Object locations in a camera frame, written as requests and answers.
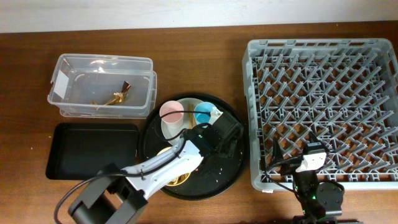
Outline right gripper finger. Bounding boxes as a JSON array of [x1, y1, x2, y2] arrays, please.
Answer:
[[271, 137, 284, 164], [307, 131, 327, 152]]

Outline blue plastic cup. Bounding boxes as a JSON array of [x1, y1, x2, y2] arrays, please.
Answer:
[[194, 102, 215, 124]]

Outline grey round plate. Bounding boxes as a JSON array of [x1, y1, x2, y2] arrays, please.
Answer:
[[161, 98, 203, 146]]

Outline pink plastic cup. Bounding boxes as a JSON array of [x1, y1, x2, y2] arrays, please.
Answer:
[[159, 101, 184, 129]]

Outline food scraps with rice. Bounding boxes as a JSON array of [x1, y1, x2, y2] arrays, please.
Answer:
[[169, 174, 189, 185]]

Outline yellow bowl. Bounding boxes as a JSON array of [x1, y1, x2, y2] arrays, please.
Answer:
[[157, 146, 191, 187]]

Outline brown snack wrapper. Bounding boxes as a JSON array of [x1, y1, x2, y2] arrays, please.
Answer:
[[104, 81, 131, 105]]

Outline wooden chopstick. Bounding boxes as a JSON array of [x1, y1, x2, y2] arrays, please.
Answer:
[[187, 104, 192, 129], [189, 104, 195, 129]]

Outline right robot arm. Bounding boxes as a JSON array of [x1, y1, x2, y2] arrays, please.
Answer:
[[267, 132, 345, 224]]

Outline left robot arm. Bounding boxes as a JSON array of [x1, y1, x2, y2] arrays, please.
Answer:
[[68, 109, 243, 223]]

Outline grey dishwasher rack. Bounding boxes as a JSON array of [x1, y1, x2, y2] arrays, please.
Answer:
[[242, 39, 397, 192]]

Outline round black serving tray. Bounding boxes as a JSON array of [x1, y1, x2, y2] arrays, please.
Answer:
[[137, 106, 249, 200]]

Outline black rectangular tray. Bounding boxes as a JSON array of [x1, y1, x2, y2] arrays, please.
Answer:
[[45, 123, 139, 180]]

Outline clear plastic bin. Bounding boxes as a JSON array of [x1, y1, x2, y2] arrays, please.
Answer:
[[47, 54, 157, 119]]

